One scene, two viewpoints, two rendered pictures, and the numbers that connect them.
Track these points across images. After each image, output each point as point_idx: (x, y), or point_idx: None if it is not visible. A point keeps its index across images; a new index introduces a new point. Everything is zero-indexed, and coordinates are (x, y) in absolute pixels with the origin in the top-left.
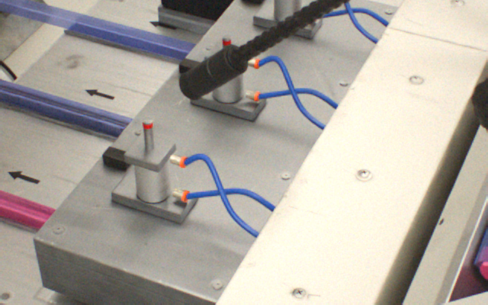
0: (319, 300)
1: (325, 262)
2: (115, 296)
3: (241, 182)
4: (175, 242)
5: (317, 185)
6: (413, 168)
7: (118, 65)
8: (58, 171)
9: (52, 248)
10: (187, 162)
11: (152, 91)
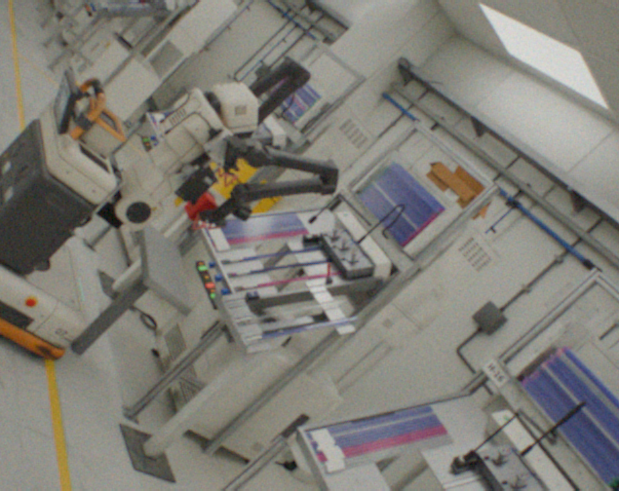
0: (383, 259)
1: (379, 256)
2: (358, 273)
3: (358, 255)
4: (361, 263)
5: (368, 250)
6: (374, 245)
7: (309, 254)
8: (325, 269)
9: (350, 270)
10: (359, 252)
11: (319, 255)
